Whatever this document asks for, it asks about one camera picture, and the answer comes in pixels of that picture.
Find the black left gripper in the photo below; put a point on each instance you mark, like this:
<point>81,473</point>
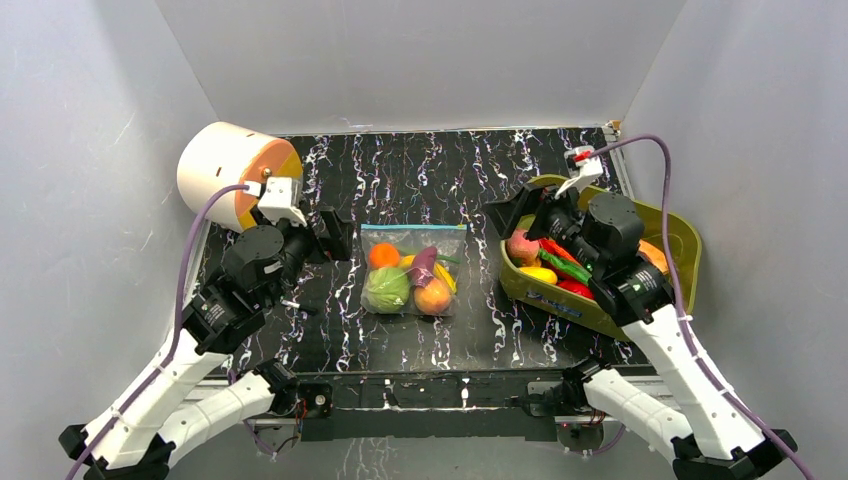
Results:
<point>336,246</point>

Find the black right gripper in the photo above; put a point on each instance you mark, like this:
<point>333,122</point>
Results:
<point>536,211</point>

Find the orange toy fruit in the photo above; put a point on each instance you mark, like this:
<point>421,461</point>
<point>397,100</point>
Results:
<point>383,255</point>

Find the green toy cabbage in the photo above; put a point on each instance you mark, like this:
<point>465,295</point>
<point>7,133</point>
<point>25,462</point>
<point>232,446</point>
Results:
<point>386,290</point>

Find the clear zip top bag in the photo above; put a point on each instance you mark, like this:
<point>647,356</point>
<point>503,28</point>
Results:
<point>448,239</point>

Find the purple toy sweet potato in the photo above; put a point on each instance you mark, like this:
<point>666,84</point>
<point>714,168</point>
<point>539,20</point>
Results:
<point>422,266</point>

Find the yellow toy banana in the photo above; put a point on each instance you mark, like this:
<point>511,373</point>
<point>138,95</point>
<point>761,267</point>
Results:
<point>440,271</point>

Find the toy peach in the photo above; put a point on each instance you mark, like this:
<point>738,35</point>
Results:
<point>434,298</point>

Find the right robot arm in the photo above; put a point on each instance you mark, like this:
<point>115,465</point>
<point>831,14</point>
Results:
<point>709,433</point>

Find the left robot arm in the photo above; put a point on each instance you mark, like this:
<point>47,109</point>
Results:
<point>148,429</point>

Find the pink toy fruit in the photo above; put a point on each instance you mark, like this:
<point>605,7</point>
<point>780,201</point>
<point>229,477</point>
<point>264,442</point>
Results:
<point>521,251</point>

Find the green toy chili pepper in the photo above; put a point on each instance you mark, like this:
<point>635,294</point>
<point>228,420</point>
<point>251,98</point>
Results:
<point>566,267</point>

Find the black and white marker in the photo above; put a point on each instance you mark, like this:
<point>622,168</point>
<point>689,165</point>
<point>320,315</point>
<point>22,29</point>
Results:
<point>309,310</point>

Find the olive green plastic bin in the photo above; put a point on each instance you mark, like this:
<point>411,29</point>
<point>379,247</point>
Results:
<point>686,249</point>

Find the orange toy carrot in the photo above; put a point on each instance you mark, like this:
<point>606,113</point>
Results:
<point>655,256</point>

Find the white round drawer cabinet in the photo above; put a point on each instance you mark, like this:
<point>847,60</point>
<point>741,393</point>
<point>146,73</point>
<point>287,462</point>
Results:
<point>223,154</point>

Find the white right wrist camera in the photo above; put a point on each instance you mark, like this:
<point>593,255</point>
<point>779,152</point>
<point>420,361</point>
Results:
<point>589,169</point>

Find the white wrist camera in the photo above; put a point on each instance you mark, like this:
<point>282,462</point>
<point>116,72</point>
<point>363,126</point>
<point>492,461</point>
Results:
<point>281,201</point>
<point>589,169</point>

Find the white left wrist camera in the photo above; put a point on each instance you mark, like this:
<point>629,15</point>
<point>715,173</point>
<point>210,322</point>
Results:
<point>281,201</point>

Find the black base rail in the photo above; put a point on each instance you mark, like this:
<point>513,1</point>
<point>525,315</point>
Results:
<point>523,403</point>

